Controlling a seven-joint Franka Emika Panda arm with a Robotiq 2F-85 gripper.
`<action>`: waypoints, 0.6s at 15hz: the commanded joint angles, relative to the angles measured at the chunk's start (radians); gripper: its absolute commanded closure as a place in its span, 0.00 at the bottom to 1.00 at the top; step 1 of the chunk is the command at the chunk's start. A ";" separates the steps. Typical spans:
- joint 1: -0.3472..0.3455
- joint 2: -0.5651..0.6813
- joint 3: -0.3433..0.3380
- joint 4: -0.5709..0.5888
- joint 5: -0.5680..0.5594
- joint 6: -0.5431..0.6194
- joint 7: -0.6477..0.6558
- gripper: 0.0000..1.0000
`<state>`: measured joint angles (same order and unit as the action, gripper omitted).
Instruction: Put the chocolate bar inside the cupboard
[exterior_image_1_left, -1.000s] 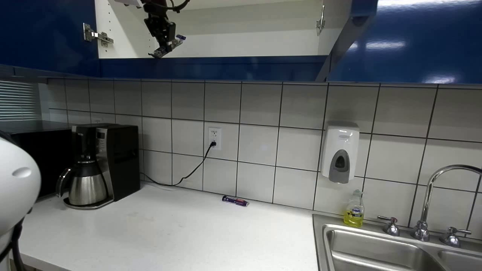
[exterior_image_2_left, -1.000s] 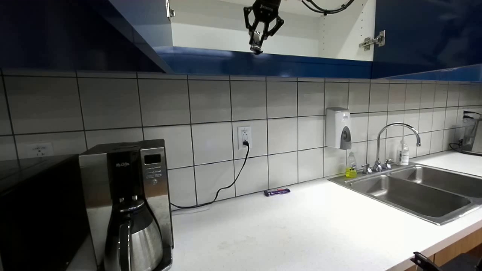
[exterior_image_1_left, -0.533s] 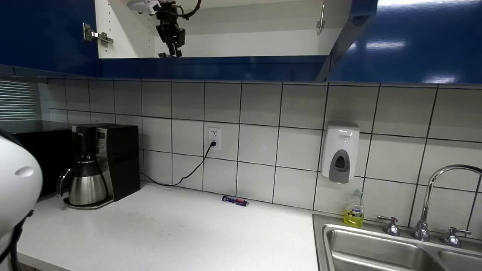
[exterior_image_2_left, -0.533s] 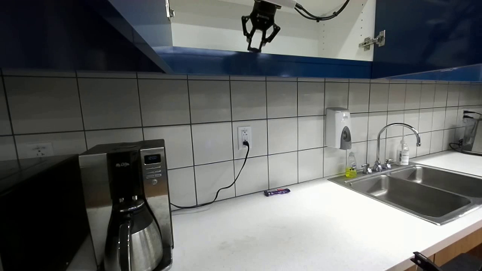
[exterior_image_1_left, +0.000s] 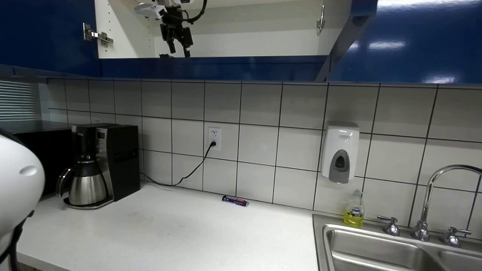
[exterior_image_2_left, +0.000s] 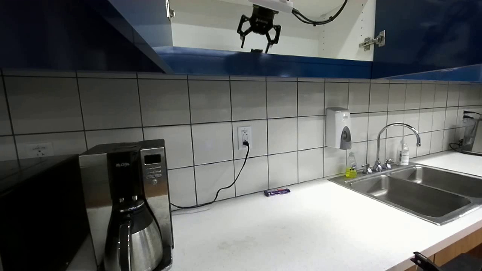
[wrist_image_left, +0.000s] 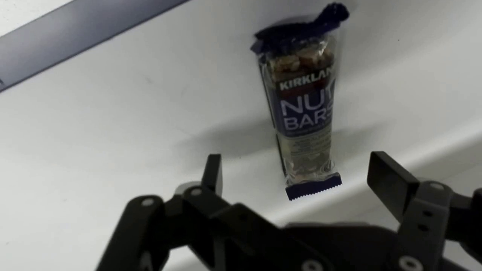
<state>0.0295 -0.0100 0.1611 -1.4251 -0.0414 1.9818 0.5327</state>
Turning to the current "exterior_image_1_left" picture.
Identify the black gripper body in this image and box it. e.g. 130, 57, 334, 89
158, 5, 195, 45

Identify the blue cupboard door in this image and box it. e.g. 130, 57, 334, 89
314, 0, 482, 86
0, 0, 99, 80

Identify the purple chocolate bar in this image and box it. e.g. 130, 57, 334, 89
221, 194, 249, 210

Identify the metal door hinge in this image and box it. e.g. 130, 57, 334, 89
81, 21, 115, 48
314, 3, 328, 38

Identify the black steel coffee maker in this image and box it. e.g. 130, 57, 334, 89
70, 124, 143, 210

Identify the grey slatted window blind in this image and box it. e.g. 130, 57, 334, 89
0, 80, 42, 125

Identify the stainless steel coffee carafe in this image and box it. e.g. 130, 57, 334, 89
55, 155, 111, 210

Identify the black microwave oven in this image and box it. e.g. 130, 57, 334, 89
8, 127, 75, 199

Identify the yellow dish soap bottle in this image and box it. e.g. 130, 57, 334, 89
341, 188, 365, 229

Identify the stainless steel sink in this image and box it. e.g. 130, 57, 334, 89
310, 213, 482, 271

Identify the chrome sink faucet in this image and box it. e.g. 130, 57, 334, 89
374, 163, 482, 249

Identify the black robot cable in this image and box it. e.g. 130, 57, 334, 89
180, 0, 209, 26

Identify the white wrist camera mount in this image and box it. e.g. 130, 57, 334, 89
132, 2, 167, 23

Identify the blue wall cupboard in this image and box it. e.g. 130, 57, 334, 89
93, 0, 353, 83

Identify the white wall outlet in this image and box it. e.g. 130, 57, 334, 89
204, 124, 224, 152

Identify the black power cable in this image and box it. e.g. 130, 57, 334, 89
140, 142, 218, 190

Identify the white wall soap dispenser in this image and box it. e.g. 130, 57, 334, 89
319, 122, 361, 185

